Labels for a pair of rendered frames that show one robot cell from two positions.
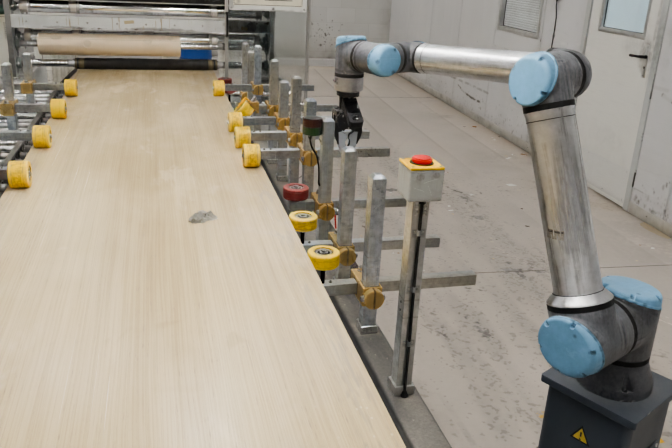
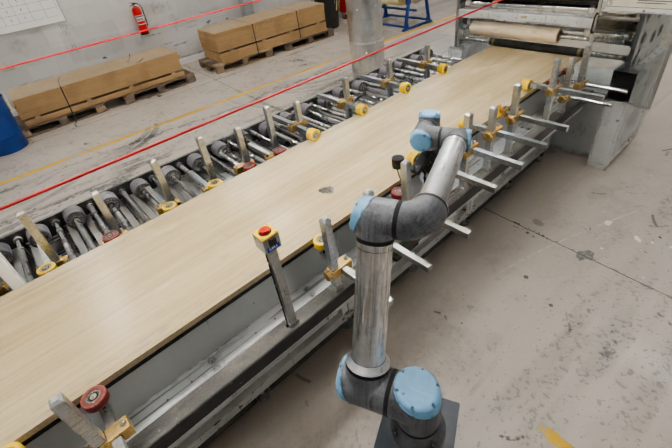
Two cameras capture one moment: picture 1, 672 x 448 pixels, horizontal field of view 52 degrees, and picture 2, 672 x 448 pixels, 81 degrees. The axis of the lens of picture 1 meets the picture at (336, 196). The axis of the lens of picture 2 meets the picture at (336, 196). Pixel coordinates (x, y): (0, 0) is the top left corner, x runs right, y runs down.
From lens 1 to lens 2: 1.77 m
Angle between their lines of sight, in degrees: 62
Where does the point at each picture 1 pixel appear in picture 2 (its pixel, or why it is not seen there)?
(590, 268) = (358, 349)
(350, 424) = (180, 313)
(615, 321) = (363, 389)
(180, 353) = (208, 249)
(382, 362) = (310, 306)
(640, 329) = (391, 412)
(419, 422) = (270, 339)
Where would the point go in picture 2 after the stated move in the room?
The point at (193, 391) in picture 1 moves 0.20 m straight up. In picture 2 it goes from (186, 265) to (169, 232)
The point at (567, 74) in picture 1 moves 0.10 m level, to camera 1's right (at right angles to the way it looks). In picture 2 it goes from (370, 224) to (390, 244)
